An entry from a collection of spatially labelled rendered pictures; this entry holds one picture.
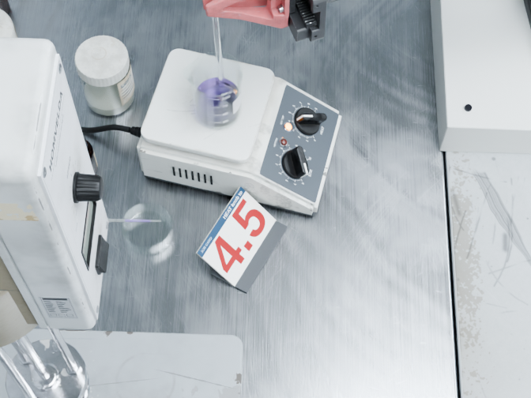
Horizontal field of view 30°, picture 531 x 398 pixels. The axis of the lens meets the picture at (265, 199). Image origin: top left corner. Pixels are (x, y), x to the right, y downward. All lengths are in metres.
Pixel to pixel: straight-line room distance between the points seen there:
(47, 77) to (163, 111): 0.59
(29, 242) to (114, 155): 0.64
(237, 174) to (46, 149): 0.60
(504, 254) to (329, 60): 0.31
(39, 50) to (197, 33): 0.75
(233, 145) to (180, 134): 0.06
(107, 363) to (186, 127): 0.26
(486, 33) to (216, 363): 0.49
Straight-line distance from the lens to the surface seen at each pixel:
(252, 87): 1.07
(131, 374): 1.02
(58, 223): 0.49
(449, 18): 1.18
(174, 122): 1.05
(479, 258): 1.10
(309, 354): 1.03
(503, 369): 1.06
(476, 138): 1.13
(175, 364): 1.02
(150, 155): 1.06
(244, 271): 1.06
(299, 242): 1.08
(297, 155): 1.05
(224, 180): 1.06
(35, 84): 0.47
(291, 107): 1.09
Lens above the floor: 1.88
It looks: 63 degrees down
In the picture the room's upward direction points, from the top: 2 degrees clockwise
